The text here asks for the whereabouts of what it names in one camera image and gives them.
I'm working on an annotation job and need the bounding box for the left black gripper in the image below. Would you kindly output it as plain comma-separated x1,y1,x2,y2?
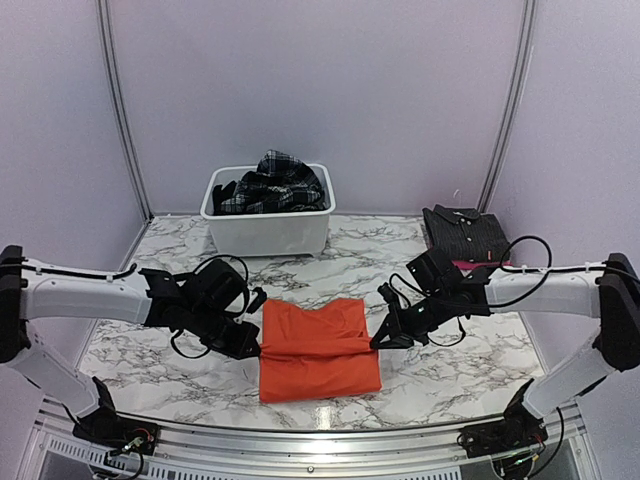
187,301,260,359

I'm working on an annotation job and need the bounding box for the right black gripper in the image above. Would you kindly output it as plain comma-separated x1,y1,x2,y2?
370,288,453,349

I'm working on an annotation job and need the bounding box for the orange t-shirt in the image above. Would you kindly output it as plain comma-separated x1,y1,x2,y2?
259,298,382,404

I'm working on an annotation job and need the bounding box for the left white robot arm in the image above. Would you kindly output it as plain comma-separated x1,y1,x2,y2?
1,245,267,445

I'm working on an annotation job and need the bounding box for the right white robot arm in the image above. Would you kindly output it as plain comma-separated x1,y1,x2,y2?
370,248,639,448

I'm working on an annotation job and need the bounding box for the white plastic laundry bin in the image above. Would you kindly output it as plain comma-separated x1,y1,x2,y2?
200,163,336,257

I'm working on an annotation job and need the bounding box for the folded pink garment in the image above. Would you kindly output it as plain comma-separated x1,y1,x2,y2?
450,260,513,272

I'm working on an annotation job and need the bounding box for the folded dark striped shirt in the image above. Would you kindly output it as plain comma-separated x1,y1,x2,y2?
422,204,509,264

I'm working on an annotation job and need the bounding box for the black white plaid shirt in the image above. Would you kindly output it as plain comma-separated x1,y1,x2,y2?
211,150,326,216

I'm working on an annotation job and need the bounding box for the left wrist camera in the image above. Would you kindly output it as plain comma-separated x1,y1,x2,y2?
190,254,249,318

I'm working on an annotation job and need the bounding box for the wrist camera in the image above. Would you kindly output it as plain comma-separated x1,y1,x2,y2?
190,254,249,318
406,247,464,295

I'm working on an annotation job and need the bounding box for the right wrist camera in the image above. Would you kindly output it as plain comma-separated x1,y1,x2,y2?
406,247,464,295

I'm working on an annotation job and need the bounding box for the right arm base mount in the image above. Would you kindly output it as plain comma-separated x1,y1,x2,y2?
457,382,548,458

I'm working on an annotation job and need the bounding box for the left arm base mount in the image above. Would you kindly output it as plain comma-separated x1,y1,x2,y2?
68,377,160,455

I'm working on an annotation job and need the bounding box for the aluminium front frame rail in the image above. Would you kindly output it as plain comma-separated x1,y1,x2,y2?
16,399,602,479

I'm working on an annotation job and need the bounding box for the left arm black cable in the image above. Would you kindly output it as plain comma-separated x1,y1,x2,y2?
0,254,251,360

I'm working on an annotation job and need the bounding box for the right aluminium wall post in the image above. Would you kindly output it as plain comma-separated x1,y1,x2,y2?
477,0,539,213

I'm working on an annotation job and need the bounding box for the aluminium wall post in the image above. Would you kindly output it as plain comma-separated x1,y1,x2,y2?
477,0,539,213
95,0,154,223

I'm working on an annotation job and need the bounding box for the left aluminium wall post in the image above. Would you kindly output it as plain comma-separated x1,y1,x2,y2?
95,0,154,223

